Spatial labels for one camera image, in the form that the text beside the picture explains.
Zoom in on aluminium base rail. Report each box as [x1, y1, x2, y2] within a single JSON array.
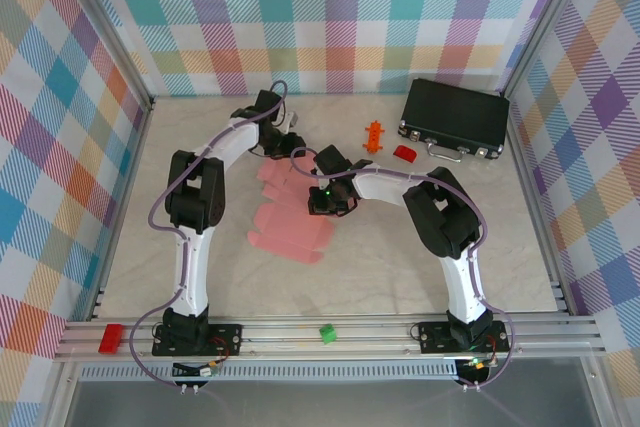
[[53, 319, 606, 363]]

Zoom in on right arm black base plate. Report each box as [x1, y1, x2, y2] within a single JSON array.
[[417, 320, 512, 354]]

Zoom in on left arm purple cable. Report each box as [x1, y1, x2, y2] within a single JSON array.
[[130, 79, 289, 391]]

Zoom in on left base red black wires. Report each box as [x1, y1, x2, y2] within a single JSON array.
[[212, 336, 236, 363]]

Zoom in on red rectangular block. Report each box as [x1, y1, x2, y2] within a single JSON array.
[[97, 324, 124, 354]]

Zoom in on aluminium side rail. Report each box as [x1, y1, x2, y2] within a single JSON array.
[[499, 91, 576, 318], [84, 96, 156, 323]]

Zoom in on pink paper box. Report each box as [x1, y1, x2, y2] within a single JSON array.
[[247, 159, 335, 266]]

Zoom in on base red black wires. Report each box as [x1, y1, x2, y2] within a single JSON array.
[[212, 336, 236, 363], [482, 334, 501, 366]]

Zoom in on grey slotted cable duct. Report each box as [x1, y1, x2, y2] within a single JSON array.
[[79, 365, 459, 381]]

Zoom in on grey metal panel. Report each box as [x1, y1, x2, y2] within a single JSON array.
[[49, 359, 616, 427]]

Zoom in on right base red black wires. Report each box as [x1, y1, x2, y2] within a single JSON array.
[[482, 334, 501, 366]]

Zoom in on orange plastic toy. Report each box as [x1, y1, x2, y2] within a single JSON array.
[[362, 120, 387, 154]]

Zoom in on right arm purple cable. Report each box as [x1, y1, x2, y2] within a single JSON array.
[[289, 146, 516, 391]]

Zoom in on aluminium corner post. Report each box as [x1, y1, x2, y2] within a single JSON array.
[[62, 0, 156, 113], [499, 0, 601, 98]]

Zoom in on black carrying case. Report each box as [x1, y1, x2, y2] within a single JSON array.
[[398, 78, 511, 164]]

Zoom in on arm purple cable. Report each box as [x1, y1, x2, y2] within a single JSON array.
[[130, 79, 289, 391], [289, 146, 516, 391]]

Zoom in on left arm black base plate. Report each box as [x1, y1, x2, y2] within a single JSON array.
[[151, 320, 244, 357]]

